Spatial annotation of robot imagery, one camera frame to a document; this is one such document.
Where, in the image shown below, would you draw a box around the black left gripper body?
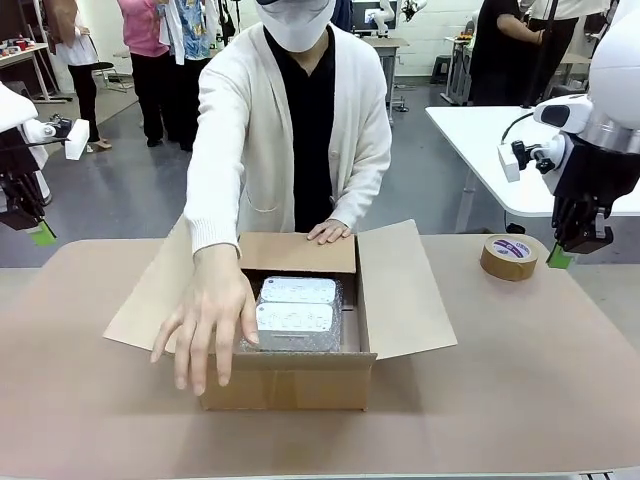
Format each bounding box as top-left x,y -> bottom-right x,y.
0,130 -> 42,177

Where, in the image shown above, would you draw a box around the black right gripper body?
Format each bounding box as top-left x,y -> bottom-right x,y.
552,133 -> 640,212

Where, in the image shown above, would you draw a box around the brown packing tape roll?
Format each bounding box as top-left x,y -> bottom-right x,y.
479,233 -> 541,283

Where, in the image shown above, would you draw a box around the silver bubble-wrapped packages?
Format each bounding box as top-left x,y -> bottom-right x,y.
238,274 -> 347,356

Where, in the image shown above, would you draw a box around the white digital clock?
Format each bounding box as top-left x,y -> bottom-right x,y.
259,276 -> 338,307
254,301 -> 336,352

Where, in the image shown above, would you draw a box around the brown cardboard box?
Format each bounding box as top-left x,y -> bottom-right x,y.
102,218 -> 459,414

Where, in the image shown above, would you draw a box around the person's left forearm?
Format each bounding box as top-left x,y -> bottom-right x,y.
327,144 -> 393,230

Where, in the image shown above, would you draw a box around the person's right forearm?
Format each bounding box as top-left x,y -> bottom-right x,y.
183,164 -> 247,267

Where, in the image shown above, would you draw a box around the person's right hand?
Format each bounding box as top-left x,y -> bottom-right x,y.
149,246 -> 262,397

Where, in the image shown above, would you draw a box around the person's left hand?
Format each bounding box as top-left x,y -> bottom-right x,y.
306,218 -> 353,246

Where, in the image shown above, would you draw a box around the wooden side table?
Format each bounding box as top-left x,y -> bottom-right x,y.
0,42 -> 57,104

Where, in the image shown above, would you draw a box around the woman in white blouse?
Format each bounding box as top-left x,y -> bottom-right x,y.
42,0 -> 114,152

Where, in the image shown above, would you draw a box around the black metal chair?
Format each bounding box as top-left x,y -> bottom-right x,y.
92,59 -> 134,94

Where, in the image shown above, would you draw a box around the large white table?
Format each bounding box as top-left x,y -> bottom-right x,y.
424,104 -> 640,237

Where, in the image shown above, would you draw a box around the person white top black trousers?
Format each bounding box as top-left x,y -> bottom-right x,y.
527,0 -> 614,97

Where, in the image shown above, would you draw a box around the person in pink top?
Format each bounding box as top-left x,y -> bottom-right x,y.
119,0 -> 172,149

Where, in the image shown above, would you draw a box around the person in black clothes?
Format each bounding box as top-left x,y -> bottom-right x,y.
469,0 -> 544,108

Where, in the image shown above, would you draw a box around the small grey stool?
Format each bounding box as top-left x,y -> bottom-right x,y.
430,54 -> 454,85

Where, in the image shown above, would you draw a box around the person in white coat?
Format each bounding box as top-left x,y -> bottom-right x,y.
158,0 -> 187,67

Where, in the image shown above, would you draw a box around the person in blue floral shirt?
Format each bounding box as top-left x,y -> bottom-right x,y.
172,0 -> 222,153

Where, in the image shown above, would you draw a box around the grey background desk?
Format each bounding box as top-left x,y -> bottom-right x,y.
372,37 -> 412,114

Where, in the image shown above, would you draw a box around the person in white cardigan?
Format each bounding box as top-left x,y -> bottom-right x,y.
183,0 -> 394,251

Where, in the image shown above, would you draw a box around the computer monitor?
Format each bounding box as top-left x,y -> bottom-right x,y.
352,0 -> 401,37

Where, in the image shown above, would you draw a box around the white face mask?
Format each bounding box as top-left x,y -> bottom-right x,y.
262,0 -> 338,53

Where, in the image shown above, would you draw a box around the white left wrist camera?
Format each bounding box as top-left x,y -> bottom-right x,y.
47,114 -> 92,162

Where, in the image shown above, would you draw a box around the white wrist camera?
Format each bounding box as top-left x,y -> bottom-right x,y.
47,114 -> 92,162
496,139 -> 556,183

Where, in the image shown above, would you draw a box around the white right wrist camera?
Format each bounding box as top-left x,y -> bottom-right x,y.
496,139 -> 556,183

